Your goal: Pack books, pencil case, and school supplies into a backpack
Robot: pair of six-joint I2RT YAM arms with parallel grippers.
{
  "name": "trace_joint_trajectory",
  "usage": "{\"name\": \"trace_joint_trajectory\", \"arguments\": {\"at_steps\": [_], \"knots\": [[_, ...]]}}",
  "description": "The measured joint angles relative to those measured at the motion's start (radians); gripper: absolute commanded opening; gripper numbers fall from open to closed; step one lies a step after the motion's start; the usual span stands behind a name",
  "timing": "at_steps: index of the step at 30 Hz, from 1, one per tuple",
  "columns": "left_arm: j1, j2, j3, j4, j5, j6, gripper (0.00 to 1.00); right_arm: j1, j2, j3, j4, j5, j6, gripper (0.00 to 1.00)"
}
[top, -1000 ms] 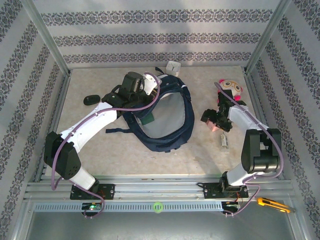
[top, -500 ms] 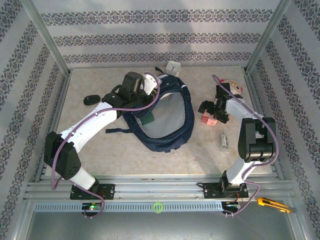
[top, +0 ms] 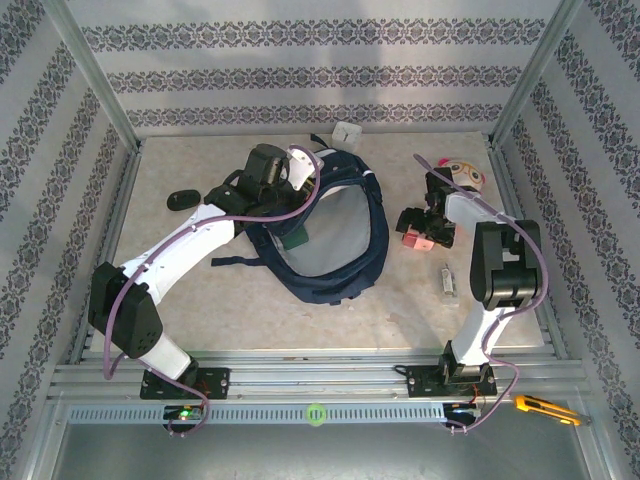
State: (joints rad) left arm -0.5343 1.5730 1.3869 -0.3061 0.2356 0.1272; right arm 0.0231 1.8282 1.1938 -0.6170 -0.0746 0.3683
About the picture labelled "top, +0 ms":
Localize navy blue backpack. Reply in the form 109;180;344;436
209;133;391;306

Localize pink pencil case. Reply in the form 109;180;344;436
402;230;435;254

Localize aluminium frame post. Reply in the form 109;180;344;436
42;0;144;151
489;0;584;149

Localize circuit board with green light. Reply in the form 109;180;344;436
163;404;206;424

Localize grey slotted cable tray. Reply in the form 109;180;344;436
67;403;447;425

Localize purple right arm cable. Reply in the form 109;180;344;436
413;153;549;435

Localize black oval case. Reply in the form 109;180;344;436
167;188;201;212

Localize aluminium mounting rail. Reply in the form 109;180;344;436
47;349;594;402

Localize pink and white plush toy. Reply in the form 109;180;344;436
438;158;485;194

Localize yellow utility knife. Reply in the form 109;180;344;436
514;394;584;427

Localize small white eraser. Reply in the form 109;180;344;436
439;264;459;299

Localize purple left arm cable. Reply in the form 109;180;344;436
102;144;324;440

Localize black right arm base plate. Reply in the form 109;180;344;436
399;364;499;400

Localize dark green notebook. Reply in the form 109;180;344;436
279;227;309;250

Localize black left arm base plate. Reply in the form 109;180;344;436
139;367;231;401

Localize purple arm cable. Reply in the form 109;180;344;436
413;153;549;435
102;144;324;440

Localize small white cube clock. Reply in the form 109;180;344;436
332;121;362;152

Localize aluminium table side rail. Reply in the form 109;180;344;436
69;142;144;361
487;142;570;360

